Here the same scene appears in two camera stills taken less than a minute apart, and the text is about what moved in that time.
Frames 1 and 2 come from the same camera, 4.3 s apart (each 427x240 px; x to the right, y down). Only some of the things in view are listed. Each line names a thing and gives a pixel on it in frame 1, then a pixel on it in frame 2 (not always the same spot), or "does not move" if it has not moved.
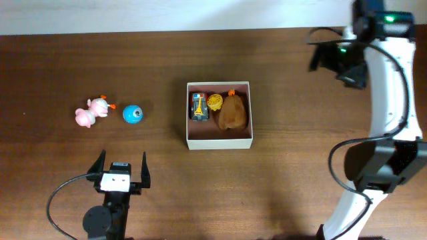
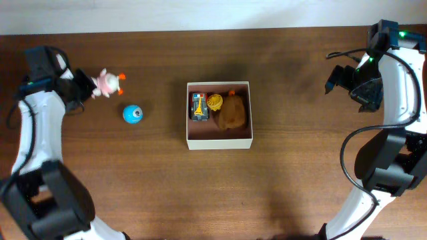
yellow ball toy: x=214 y=101 does not move
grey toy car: x=199 y=109 does not move
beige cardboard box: x=207 y=135 does not move
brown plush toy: x=232 y=111 does not move
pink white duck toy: x=97 y=107 to x=107 y=84
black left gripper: x=137 y=185 to x=84 y=84
